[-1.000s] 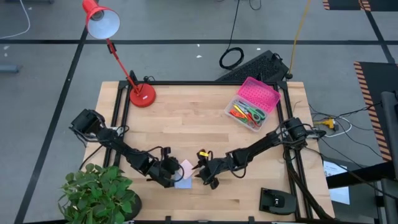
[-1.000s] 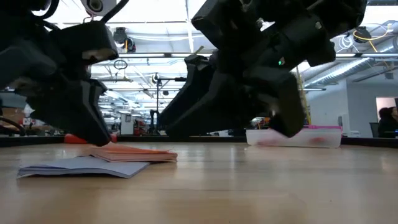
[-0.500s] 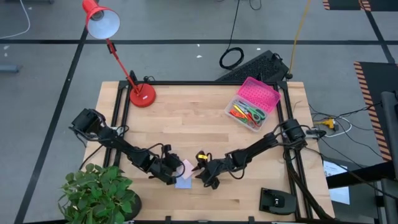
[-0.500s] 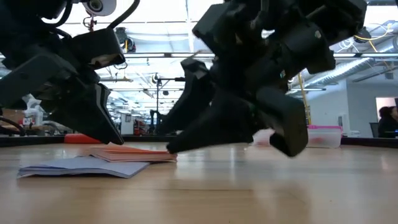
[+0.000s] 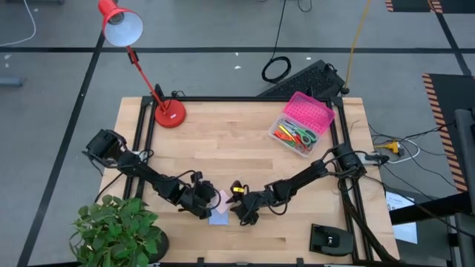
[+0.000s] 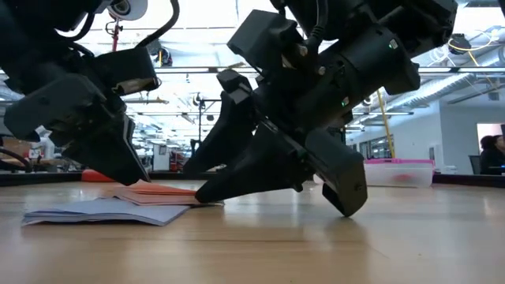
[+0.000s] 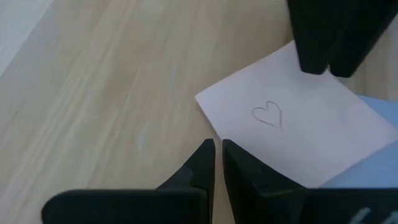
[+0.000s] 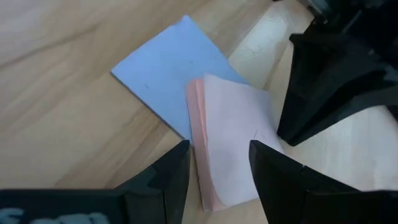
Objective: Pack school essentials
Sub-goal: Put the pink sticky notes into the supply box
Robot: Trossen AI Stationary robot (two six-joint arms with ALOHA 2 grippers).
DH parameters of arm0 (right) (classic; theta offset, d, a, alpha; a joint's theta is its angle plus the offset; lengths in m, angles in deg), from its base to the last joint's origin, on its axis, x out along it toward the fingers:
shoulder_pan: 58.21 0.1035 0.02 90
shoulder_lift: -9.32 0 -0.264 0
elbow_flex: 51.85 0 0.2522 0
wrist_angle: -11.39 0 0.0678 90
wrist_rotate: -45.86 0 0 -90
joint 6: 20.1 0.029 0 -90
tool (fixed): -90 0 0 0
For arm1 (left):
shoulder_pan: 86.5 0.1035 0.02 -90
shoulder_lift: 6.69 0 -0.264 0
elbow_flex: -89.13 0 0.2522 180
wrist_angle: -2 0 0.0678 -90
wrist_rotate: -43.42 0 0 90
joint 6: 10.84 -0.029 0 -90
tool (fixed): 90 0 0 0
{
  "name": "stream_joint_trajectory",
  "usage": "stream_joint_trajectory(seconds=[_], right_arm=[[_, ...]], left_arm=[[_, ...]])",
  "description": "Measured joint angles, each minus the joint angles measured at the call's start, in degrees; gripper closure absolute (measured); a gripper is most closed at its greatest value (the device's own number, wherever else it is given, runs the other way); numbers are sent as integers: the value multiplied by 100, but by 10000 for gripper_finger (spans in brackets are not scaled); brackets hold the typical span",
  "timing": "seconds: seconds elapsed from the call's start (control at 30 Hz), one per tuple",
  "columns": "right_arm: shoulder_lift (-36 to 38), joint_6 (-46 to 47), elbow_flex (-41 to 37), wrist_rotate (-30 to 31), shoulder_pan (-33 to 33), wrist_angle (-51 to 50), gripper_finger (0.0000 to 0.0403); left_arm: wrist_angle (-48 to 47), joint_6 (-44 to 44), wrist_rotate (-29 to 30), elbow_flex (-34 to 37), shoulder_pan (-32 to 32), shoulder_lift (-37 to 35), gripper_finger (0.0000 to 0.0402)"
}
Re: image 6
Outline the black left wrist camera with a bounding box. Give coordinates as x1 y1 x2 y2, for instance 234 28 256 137
93 46 163 97

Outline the black metal table frame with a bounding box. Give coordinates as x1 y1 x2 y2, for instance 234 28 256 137
0 170 505 187

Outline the red desk lamp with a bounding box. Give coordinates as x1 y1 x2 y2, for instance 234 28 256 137
80 0 150 184

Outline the lavender sticky note pad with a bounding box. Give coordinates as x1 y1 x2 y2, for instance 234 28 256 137
21 196 191 227

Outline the black metal stand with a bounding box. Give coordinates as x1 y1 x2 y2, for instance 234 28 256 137
196 97 222 159

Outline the black curved hose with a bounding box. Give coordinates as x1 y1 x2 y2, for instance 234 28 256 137
0 146 33 174

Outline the clear pencil box pink lid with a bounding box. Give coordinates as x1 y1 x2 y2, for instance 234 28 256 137
362 158 436 189

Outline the black ceiling cable reel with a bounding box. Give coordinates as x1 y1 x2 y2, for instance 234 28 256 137
449 32 473 55
151 39 174 67

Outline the person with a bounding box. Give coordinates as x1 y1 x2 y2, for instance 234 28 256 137
478 134 505 176

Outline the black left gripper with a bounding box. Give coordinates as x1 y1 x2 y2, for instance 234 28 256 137
0 50 152 187

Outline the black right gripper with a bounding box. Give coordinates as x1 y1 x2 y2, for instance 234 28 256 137
194 24 421 218

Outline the pink sticky note pad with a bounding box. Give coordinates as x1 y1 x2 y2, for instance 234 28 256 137
104 179 225 207

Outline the yellow hanging cable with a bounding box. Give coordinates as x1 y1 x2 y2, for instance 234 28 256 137
376 89 396 159

